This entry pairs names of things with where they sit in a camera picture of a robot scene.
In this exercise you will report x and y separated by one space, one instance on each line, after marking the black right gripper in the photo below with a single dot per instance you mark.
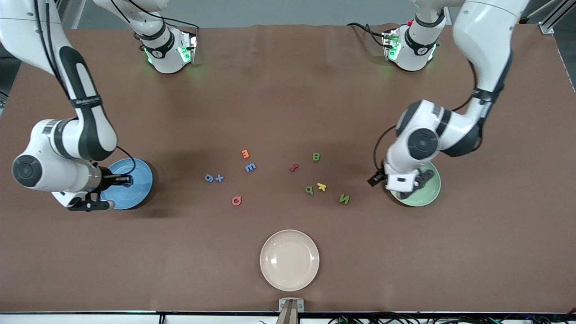
109 177

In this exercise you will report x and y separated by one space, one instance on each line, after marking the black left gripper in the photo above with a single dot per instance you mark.
381 177

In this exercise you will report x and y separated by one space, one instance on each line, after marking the green foam letter N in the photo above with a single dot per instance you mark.
344 199

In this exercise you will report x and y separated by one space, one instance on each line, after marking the blue foam digit six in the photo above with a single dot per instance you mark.
209 178

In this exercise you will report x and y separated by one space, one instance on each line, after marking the blue foam letter E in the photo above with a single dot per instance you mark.
250 167

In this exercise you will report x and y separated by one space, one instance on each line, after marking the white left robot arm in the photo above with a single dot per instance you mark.
481 40

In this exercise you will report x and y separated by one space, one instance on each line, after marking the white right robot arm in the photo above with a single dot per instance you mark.
85 130

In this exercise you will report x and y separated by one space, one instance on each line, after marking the blue plate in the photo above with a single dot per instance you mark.
135 195

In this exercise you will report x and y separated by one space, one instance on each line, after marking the light green plate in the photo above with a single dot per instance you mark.
427 194

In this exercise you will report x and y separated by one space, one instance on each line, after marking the red foam letter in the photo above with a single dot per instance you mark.
294 168

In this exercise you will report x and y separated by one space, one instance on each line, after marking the pink foam letter Q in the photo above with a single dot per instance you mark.
233 201

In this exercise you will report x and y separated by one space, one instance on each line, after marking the cream plate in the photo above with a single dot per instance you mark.
290 260

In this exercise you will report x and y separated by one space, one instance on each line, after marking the brown table cover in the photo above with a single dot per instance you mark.
288 90

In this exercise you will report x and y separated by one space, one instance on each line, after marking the orange foam letter E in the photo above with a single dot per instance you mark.
245 154

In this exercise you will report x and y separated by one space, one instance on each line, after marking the white table edge panel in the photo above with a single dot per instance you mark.
90 319

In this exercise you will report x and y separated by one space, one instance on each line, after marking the grey metal camera bracket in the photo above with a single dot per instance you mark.
291 307

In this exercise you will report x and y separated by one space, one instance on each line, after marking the aluminium frame post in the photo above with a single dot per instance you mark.
546 28

